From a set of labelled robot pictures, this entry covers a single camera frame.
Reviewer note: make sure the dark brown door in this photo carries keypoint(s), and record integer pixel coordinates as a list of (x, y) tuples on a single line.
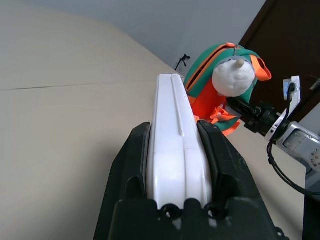
[(280, 37)]

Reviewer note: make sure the orange and teal backpack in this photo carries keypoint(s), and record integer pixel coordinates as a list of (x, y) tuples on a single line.
[(202, 82)]

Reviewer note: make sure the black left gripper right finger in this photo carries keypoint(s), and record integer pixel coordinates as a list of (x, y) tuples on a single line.
[(230, 170)]

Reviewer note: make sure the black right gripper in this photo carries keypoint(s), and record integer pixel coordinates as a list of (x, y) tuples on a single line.
[(265, 118)]

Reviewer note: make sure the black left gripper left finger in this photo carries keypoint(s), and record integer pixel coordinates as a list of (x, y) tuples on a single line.
[(125, 170)]

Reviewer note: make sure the black tripod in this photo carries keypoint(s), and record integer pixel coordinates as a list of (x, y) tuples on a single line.
[(184, 58)]

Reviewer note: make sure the grey white plush toy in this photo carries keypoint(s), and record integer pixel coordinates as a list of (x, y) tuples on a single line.
[(232, 77)]

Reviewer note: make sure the white plastic pencil case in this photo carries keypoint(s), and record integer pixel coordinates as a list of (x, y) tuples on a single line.
[(175, 140)]

